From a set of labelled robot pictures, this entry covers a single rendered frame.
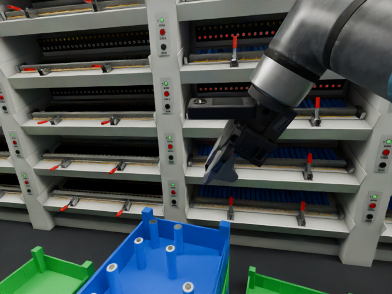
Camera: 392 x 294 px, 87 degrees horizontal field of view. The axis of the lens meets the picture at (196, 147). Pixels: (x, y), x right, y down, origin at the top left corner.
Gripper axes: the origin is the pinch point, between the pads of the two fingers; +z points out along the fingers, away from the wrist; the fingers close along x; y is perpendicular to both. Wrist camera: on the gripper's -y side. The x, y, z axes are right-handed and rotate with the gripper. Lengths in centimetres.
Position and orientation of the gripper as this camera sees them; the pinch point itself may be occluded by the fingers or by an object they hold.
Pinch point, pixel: (205, 172)
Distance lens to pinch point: 44.6
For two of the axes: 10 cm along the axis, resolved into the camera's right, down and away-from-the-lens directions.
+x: 1.2, -5.2, 8.5
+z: -4.2, 7.5, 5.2
